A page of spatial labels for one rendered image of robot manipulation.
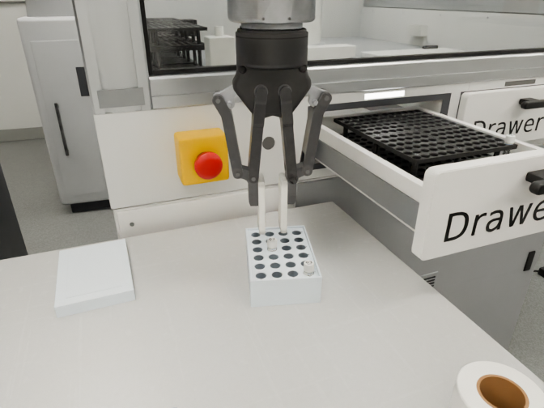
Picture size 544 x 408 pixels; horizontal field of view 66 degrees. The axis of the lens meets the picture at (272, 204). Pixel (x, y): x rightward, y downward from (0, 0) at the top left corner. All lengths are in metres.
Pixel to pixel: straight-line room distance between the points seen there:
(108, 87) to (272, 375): 0.42
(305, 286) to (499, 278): 0.81
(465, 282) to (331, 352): 0.73
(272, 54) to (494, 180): 0.28
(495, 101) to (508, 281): 0.54
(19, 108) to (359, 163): 3.64
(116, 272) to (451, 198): 0.41
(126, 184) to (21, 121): 3.46
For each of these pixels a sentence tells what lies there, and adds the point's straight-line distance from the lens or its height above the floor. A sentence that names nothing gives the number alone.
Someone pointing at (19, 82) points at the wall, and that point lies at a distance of 4.03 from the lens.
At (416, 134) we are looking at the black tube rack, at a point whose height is 0.90.
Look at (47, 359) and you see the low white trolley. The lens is 0.51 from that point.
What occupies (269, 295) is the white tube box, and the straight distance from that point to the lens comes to 0.51.
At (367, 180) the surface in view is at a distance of 0.60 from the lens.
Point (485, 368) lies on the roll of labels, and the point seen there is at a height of 0.80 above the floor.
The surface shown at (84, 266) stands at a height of 0.78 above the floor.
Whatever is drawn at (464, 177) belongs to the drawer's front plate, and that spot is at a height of 0.92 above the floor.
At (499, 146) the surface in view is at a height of 0.90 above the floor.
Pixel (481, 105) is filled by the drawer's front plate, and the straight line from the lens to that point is 0.91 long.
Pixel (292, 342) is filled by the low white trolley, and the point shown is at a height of 0.76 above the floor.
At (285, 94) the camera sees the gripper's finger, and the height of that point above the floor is 1.00.
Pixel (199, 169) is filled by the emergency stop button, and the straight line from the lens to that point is 0.60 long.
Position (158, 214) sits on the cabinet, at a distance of 0.69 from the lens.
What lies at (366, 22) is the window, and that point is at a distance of 0.76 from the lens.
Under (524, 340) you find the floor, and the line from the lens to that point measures 1.80.
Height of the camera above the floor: 1.09
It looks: 26 degrees down
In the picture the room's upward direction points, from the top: straight up
